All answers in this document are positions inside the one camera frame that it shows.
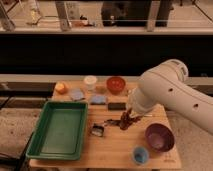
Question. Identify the orange fruit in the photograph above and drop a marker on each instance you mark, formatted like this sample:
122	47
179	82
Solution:
61	88

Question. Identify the green plastic tray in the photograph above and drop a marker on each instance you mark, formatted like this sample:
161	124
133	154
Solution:
59	133

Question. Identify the wooden table board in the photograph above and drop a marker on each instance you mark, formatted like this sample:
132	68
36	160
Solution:
112	150

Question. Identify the black rectangular block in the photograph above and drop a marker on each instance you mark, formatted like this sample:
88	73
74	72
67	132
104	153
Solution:
116	106

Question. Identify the black handled knife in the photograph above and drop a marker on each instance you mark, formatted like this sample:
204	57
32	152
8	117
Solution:
111	122

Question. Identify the red bowl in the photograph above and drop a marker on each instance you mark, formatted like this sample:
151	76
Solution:
115	84

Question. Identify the blue sponge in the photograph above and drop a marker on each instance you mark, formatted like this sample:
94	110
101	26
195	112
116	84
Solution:
98	100

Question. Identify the white plastic cup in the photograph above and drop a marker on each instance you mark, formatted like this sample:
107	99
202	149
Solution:
90	82

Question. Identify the small blue cup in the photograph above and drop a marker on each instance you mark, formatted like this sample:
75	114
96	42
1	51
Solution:
140	155

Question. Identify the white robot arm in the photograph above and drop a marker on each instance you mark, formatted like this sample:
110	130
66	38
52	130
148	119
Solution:
165	84

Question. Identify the purple bowl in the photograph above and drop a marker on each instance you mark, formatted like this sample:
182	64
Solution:
159	137

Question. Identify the dark red grape bunch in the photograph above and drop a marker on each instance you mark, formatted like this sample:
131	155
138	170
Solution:
126	121

